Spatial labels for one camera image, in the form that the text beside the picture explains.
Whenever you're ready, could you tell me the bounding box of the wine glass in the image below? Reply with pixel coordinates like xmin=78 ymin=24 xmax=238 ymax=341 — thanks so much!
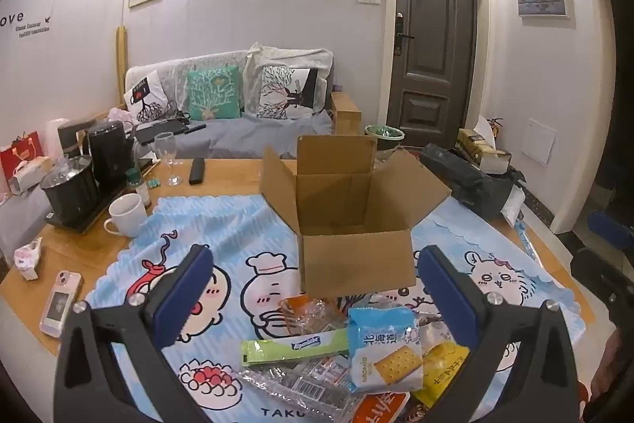
xmin=155 ymin=132 xmax=183 ymax=187

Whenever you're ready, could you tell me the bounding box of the yellow tissue box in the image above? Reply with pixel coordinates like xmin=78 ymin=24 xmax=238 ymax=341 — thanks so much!
xmin=456 ymin=116 xmax=511 ymax=173

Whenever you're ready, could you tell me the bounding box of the teal tree cushion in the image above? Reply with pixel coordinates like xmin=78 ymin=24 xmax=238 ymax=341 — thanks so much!
xmin=187 ymin=66 xmax=242 ymax=121

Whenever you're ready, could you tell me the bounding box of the white mug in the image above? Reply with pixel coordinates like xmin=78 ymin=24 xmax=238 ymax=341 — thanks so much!
xmin=103 ymin=193 xmax=148 ymax=239

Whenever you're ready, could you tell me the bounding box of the white plastic bag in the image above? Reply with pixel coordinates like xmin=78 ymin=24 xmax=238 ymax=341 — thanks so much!
xmin=500 ymin=185 xmax=527 ymax=226

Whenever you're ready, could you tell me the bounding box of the grey sofa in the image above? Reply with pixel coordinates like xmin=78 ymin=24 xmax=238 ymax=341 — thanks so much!
xmin=124 ymin=49 xmax=338 ymax=159

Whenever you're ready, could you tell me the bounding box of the wooden pole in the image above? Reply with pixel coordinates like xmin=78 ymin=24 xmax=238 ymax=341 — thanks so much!
xmin=115 ymin=27 xmax=130 ymax=107

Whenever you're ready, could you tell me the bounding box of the orange snack packet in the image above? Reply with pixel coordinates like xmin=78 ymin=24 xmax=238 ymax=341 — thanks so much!
xmin=279 ymin=295 xmax=318 ymax=329
xmin=354 ymin=390 xmax=412 ymax=423

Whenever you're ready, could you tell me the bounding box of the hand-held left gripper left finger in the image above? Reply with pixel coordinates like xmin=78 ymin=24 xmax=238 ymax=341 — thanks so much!
xmin=53 ymin=243 xmax=215 ymax=423

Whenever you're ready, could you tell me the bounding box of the tall black kettle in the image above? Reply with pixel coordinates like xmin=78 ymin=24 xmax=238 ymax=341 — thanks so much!
xmin=86 ymin=121 xmax=137 ymax=186

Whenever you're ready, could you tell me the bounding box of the black lettering wall decal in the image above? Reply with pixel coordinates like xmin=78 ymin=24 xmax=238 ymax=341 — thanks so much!
xmin=0 ymin=11 xmax=53 ymax=40

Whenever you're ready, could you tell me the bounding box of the white cushion with red print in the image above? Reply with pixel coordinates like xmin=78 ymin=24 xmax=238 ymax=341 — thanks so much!
xmin=124 ymin=70 xmax=169 ymax=124

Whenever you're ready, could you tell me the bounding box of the black bag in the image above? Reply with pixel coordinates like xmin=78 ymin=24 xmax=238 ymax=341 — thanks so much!
xmin=420 ymin=143 xmax=526 ymax=218

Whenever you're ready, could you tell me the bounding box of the brown cardboard box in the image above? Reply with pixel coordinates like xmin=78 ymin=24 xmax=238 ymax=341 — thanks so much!
xmin=260 ymin=134 xmax=453 ymax=297

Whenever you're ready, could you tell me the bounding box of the wooden side table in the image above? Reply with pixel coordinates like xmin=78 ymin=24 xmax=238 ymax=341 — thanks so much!
xmin=330 ymin=92 xmax=362 ymax=136

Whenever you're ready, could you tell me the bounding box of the white cloth bag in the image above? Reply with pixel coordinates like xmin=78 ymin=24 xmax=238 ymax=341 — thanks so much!
xmin=243 ymin=42 xmax=334 ymax=73

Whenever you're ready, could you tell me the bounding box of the clear barcoded snack packet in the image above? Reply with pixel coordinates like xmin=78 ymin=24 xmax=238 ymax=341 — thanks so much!
xmin=233 ymin=354 xmax=367 ymax=423

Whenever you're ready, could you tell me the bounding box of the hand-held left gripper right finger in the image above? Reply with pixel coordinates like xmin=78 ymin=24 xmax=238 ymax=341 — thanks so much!
xmin=417 ymin=245 xmax=592 ymax=423

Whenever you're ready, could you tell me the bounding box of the black pot with glass lid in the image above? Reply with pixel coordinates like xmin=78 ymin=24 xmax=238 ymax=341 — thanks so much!
xmin=40 ymin=154 xmax=100 ymax=216

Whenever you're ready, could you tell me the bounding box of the white wall panel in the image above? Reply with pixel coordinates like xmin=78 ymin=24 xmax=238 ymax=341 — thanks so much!
xmin=521 ymin=118 xmax=556 ymax=165

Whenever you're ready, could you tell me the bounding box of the white tissue pack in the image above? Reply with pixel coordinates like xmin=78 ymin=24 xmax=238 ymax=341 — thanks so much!
xmin=10 ymin=158 xmax=53 ymax=194

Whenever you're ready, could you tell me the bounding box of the black laptop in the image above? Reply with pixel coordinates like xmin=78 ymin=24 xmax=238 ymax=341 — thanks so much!
xmin=135 ymin=120 xmax=189 ymax=145

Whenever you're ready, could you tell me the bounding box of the blue stick packet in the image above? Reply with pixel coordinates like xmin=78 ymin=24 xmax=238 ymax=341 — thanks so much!
xmin=515 ymin=220 xmax=538 ymax=262

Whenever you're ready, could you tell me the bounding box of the crumpled pink white packet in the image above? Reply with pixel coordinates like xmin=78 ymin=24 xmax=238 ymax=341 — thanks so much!
xmin=14 ymin=239 xmax=44 ymax=281

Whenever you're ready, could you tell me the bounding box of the white clear snack packet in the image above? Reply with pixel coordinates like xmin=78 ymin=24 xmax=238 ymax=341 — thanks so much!
xmin=416 ymin=319 xmax=453 ymax=350

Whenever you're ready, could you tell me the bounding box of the green snack packet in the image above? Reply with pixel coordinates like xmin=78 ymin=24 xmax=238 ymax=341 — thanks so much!
xmin=241 ymin=329 xmax=350 ymax=365

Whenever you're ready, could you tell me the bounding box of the light blue cracker packet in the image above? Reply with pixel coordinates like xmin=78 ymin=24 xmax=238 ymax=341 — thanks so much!
xmin=347 ymin=306 xmax=424 ymax=394

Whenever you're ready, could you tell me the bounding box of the cartoon printed blue tablecloth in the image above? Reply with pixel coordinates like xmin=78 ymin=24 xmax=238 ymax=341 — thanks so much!
xmin=82 ymin=192 xmax=595 ymax=423

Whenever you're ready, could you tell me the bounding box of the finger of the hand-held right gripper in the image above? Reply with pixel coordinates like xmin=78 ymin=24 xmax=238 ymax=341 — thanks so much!
xmin=588 ymin=211 xmax=634 ymax=251
xmin=569 ymin=249 xmax=634 ymax=329

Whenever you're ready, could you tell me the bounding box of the small green capped bottle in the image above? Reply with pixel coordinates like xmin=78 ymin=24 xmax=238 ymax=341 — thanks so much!
xmin=125 ymin=168 xmax=151 ymax=208

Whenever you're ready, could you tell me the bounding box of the yellow cracker packet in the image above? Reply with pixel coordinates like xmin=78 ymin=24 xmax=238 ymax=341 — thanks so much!
xmin=411 ymin=344 xmax=471 ymax=409

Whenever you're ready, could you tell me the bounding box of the door handle lock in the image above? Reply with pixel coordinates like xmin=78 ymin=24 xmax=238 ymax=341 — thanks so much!
xmin=395 ymin=11 xmax=414 ymax=57

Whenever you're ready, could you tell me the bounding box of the dark brown door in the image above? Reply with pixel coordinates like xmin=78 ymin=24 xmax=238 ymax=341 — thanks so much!
xmin=384 ymin=0 xmax=479 ymax=151

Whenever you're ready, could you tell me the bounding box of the clear crinkled snack wrapper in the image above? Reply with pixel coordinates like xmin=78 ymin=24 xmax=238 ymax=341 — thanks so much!
xmin=294 ymin=299 xmax=348 ymax=335

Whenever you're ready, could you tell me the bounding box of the white black tree cushion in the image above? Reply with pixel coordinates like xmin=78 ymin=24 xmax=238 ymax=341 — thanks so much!
xmin=246 ymin=65 xmax=328 ymax=121

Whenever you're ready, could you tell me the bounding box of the dark grey appliance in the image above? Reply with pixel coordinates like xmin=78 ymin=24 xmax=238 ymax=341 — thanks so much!
xmin=57 ymin=118 xmax=100 ymax=159

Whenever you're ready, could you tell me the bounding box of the red gift bag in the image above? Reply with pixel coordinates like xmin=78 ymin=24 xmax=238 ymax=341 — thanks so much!
xmin=0 ymin=132 xmax=44 ymax=193

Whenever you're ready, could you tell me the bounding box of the pink smartphone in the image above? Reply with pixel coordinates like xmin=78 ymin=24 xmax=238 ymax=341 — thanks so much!
xmin=38 ymin=270 xmax=84 ymax=337

